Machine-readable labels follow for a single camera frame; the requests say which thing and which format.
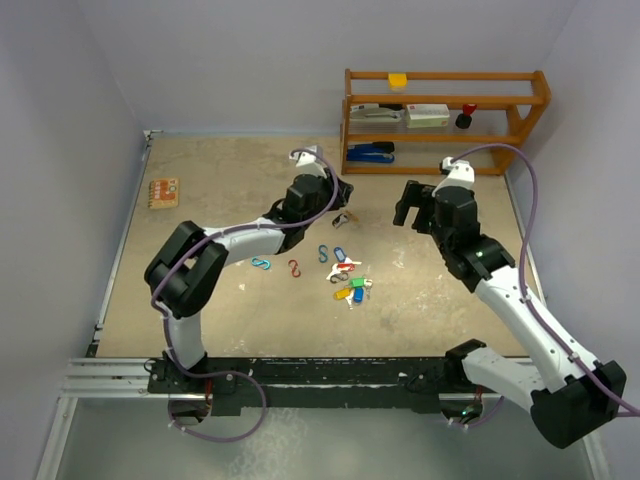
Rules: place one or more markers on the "blue black stapler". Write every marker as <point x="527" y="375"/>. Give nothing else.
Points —
<point x="375" y="152"/>

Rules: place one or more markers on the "black tag key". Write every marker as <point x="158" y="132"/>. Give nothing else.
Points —
<point x="340" y="220"/>

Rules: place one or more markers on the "red black stamp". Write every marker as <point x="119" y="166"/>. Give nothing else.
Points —
<point x="464" y="119"/>

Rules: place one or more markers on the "orange small notebook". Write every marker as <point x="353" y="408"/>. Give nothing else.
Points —
<point x="163" y="193"/>

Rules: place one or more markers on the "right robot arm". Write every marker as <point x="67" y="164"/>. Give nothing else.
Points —
<point x="566" y="389"/>

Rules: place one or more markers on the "green tag key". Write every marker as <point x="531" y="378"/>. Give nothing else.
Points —
<point x="361" y="283"/>

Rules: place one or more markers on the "aluminium rail frame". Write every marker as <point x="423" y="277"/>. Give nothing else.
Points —
<point x="89" y="377"/>

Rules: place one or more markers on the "blue tag key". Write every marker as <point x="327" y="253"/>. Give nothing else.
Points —
<point x="355" y="297"/>
<point x="343" y="258"/>

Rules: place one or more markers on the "wooden shelf rack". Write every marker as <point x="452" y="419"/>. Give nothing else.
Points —
<point x="402" y="123"/>

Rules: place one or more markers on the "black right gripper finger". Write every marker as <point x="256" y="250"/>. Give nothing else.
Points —
<point x="402" y="208"/>
<point x="412" y="196"/>

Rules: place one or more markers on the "yellow tag key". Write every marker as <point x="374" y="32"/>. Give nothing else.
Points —
<point x="342" y="293"/>

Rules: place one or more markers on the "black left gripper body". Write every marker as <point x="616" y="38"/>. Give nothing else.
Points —
<point x="338" y="203"/>

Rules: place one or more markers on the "teal carabiner right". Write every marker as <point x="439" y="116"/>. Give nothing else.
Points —
<point x="323" y="253"/>

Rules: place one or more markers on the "white red box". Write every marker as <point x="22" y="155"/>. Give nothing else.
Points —
<point x="427" y="115"/>

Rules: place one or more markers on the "red carabiner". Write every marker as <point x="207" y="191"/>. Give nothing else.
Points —
<point x="294" y="268"/>

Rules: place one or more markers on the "teal carabiner left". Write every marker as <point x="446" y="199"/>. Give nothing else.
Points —
<point x="261" y="263"/>

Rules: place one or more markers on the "black carabiner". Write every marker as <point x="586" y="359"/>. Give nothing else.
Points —
<point x="339" y="277"/>

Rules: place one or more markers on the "black base frame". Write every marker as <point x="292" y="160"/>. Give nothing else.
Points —
<point x="224" y="386"/>

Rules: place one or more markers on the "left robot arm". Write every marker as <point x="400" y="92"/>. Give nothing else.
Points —
<point x="183" y="274"/>

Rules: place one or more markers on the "white grey stapler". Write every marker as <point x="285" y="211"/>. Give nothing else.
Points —
<point x="376" y="113"/>

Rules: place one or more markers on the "red tag key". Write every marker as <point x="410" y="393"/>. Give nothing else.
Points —
<point x="338" y="269"/>

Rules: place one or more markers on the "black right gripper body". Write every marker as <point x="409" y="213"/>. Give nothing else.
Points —
<point x="424" y="222"/>

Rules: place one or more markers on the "yellow block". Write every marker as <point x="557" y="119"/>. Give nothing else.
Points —
<point x="397" y="82"/>

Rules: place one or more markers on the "teal carabiner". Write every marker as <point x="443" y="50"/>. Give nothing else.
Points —
<point x="261" y="263"/>
<point x="323" y="253"/>

